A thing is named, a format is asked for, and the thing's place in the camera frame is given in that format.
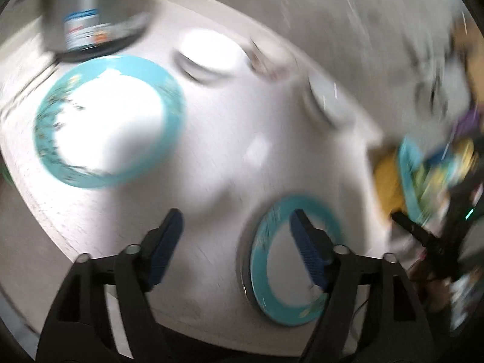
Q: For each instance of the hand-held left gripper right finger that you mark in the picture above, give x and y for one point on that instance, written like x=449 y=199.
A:
x=308 y=249

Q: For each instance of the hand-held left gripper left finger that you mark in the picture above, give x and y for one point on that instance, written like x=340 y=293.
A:
x=166 y=245

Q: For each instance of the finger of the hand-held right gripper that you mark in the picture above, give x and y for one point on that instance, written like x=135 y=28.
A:
x=416 y=230

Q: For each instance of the small teal rim plate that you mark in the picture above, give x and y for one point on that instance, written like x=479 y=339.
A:
x=279 y=272

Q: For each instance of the large teal rim plate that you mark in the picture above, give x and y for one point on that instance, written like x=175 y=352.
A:
x=109 y=121

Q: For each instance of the white bowl black rim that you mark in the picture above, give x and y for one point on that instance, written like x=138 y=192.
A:
x=211 y=53

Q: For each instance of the teal plastic colander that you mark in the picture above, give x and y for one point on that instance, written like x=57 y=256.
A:
x=410 y=181

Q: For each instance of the green leafy vegetables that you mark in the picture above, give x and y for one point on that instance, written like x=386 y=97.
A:
x=435 y=181

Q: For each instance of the purple plastic tool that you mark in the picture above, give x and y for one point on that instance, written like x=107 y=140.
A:
x=470 y=123

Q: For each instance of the wooden cutting board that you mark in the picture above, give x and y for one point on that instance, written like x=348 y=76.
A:
x=470 y=45

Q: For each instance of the steel kettle blue label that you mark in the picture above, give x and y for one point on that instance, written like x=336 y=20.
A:
x=94 y=7

